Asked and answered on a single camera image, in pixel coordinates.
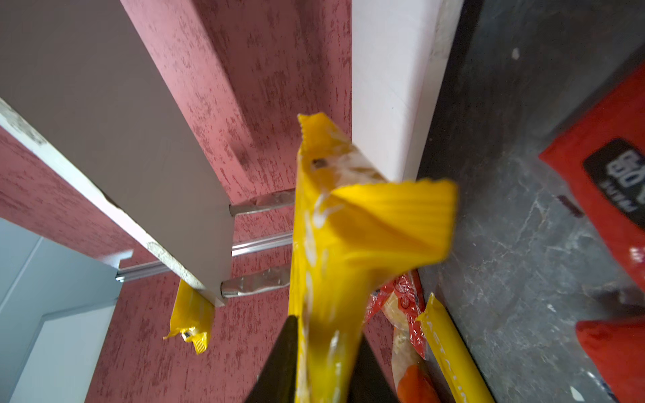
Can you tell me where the white two-tier shelf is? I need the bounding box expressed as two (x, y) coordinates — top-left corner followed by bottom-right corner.
(0, 0), (465, 308)

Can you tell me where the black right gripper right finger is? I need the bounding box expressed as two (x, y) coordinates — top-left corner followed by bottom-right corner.
(347, 337), (398, 403)

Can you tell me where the yellow spaghetti bag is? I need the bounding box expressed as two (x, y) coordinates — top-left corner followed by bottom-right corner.
(288, 114), (458, 402)
(417, 293), (495, 403)
(164, 280), (216, 354)

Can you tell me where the red spaghetti bag middle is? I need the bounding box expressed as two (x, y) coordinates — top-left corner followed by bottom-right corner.
(575, 317), (644, 402)

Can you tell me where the aluminium corner post left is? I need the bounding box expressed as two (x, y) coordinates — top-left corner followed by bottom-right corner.
(116, 231), (293, 286)

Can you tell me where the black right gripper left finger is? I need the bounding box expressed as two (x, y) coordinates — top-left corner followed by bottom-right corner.
(245, 316), (298, 403)

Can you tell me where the red macaroni bag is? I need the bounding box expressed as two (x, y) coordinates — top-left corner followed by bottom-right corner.
(364, 270), (428, 386)

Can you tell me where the red spaghetti bag back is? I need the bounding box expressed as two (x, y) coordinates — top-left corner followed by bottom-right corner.
(539, 66), (644, 288)

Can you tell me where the orange macaroni bag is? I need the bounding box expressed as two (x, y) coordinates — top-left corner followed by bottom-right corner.
(396, 365), (441, 403)

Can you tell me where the red spaghetti bag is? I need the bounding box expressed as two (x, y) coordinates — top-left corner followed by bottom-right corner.
(539, 66), (644, 288)
(575, 317), (644, 402)

